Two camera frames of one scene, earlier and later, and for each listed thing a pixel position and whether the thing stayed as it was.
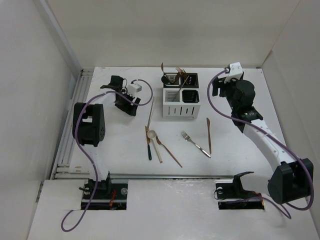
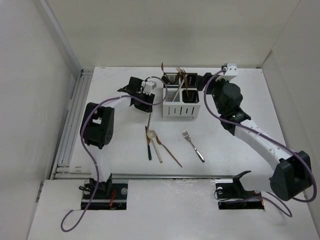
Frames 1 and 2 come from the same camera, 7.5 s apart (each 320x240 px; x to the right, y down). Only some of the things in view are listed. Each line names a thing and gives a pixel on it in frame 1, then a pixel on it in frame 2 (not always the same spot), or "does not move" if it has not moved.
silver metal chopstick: x=150 y=113 does not move
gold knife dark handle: x=148 y=142 does not move
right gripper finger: x=219 y=83 -> x=202 y=80
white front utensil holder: x=181 y=103 does not move
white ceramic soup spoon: x=152 y=134 does not move
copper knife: x=208 y=122 -> x=185 y=78
